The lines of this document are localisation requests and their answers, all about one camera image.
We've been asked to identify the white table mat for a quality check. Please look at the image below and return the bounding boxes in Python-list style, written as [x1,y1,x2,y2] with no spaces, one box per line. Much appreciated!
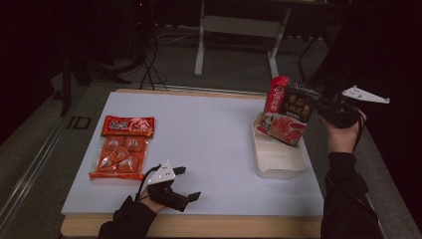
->
[61,91,324,217]

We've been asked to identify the black floor cables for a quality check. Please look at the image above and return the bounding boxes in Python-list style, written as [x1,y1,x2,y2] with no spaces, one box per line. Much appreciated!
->
[138,39,168,91]

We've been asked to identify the black chair legs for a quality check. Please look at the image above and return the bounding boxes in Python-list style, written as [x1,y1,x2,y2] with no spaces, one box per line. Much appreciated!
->
[297,33,349,101]

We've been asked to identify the orange snack packet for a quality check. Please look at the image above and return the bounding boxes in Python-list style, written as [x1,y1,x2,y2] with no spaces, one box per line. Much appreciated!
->
[88,115,156,182]

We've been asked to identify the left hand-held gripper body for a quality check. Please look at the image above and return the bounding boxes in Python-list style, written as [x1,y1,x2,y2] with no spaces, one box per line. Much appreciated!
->
[146,160,191,213]

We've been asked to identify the white divided food tray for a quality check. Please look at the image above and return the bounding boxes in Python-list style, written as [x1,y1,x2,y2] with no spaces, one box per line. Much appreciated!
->
[251,113,308,179]

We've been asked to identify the red and black soup packet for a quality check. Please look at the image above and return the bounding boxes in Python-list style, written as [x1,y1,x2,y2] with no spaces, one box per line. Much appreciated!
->
[257,76,322,147]

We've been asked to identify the black metal stand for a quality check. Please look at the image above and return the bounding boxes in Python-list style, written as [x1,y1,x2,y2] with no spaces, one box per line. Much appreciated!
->
[59,46,132,118]

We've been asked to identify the black floor bracket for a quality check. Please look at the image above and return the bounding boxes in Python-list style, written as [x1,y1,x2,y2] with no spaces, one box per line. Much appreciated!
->
[68,116,92,130]

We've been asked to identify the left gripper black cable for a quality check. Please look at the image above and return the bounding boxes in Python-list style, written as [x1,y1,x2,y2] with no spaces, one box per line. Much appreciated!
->
[134,164,161,202]

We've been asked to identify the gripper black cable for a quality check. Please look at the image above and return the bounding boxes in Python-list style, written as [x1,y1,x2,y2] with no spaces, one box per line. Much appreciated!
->
[351,113,366,151]
[134,164,161,202]

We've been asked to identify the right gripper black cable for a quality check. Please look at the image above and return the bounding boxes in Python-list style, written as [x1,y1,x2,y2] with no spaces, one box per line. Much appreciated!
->
[351,113,366,151]

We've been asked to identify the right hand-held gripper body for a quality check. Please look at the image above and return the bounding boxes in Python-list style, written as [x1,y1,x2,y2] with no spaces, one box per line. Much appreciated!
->
[322,85,391,129]

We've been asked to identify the person's left hand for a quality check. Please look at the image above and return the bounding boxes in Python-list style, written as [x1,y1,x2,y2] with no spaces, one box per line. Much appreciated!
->
[137,190,167,215]

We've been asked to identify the white metal desk frame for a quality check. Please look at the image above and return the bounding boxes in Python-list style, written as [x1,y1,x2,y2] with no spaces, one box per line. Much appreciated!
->
[193,0,293,84]

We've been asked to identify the person's right hand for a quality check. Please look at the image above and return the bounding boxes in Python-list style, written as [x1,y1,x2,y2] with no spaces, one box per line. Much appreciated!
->
[320,109,367,154]

